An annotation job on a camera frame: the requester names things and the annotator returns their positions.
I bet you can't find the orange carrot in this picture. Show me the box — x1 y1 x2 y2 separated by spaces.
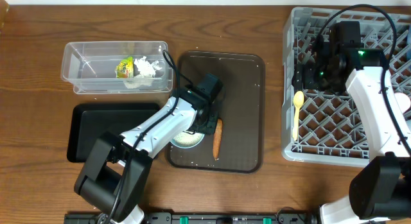
213 119 223 160

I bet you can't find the pile of white rice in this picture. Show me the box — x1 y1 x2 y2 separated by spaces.
173 131 203 146

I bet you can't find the light blue bowl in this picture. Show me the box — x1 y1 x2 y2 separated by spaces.
170 130 206 150

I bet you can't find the pale yellow plastic spoon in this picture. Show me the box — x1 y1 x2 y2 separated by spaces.
292 90 304 141

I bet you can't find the white tissue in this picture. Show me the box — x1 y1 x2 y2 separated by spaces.
123 56 162 89

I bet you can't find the pink plastic cup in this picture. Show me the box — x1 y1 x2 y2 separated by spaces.
394 92 411 120

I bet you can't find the yellow green snack wrapper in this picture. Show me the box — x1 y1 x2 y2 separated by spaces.
115 56 134 78

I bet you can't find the dark blue plate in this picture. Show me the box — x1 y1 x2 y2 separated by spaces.
407 32 411 60

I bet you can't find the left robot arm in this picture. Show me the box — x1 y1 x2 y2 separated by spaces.
74 74 223 223

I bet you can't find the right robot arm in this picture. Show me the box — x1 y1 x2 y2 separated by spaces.
301 21 410 223

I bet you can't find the grey dishwasher rack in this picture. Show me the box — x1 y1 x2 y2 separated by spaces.
281 7 410 168

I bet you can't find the black waste bin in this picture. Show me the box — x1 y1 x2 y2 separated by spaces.
67 103 159 162

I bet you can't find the clear plastic waste bin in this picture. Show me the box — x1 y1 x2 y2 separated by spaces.
61 41 173 94

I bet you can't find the dark brown serving tray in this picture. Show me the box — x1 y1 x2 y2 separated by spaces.
166 51 265 173

